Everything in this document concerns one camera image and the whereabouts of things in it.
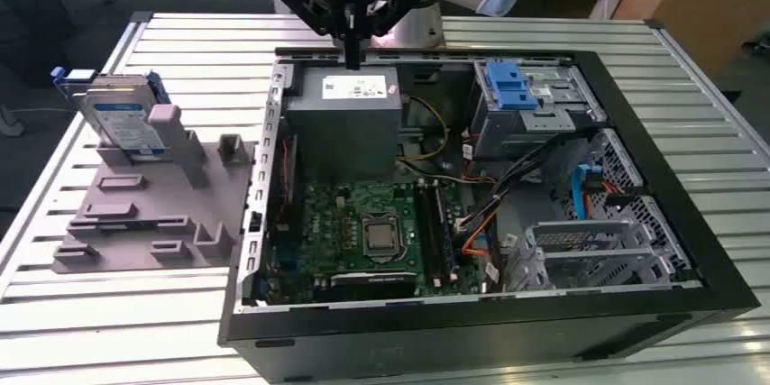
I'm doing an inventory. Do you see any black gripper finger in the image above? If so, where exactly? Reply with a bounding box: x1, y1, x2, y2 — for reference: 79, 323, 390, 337
354, 0, 426, 71
275, 0, 357, 71

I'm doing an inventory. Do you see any hard disk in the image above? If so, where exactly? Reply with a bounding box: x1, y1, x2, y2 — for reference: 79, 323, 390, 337
51, 67, 174, 165

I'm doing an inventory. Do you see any metal disk bay cage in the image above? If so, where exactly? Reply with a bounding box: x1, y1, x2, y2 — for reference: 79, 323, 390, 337
507, 217, 705, 294

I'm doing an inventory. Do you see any blue plastic drive latch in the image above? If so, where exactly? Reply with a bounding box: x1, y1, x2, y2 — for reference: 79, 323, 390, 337
485, 61, 541, 111

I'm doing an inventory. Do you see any grey power supply unit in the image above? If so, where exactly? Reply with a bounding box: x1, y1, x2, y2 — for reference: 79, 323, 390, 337
282, 64, 405, 186

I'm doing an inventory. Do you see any metal optical drive cage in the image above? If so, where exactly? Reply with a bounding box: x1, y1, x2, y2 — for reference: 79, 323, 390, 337
469, 59, 607, 160

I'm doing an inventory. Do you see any green motherboard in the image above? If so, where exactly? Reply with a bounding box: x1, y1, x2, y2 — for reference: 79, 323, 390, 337
263, 179, 483, 305

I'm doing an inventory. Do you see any black CPU socket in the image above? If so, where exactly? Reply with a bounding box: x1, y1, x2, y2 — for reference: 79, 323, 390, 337
358, 211, 411, 268

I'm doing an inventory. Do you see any dark office chair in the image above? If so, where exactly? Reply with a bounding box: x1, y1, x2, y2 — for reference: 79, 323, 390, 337
0, 0, 78, 88

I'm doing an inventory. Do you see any black RAM slot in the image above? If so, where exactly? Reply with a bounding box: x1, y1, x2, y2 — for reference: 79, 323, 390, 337
414, 179, 441, 282

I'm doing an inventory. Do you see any RAM stick in motherboard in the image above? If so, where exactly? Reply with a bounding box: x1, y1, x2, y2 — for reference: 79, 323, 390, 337
434, 184, 458, 280

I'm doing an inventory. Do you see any silver CPU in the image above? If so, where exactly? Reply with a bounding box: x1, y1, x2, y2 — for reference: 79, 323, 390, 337
362, 223, 399, 255

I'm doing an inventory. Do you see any grey parts rack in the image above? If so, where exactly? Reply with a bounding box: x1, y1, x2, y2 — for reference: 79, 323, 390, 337
51, 103, 254, 276

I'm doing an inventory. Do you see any wooden cabinet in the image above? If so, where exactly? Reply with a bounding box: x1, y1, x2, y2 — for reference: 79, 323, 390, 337
617, 0, 770, 78

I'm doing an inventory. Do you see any grey stand foot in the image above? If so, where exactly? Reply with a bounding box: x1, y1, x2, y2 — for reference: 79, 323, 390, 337
0, 105, 26, 137

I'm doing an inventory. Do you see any black graphics card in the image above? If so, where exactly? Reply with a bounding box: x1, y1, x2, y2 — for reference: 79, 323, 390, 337
313, 270, 421, 303

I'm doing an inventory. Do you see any black open PC case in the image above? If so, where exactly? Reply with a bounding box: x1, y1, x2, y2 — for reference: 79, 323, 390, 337
216, 45, 761, 384

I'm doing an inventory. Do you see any yellow wire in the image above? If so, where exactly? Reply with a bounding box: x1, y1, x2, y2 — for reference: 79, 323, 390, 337
395, 95, 453, 163

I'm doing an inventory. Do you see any black cable bundle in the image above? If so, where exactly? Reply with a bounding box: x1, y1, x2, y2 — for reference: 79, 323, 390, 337
459, 130, 579, 233

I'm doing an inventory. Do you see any blue data wire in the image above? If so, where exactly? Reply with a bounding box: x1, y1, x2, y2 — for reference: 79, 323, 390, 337
570, 162, 606, 224

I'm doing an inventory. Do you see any orange red power wire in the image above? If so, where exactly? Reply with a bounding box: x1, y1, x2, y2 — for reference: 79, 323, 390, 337
593, 181, 649, 206

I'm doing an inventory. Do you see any orange data wire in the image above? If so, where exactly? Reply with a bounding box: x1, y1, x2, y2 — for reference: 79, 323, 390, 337
461, 227, 494, 261

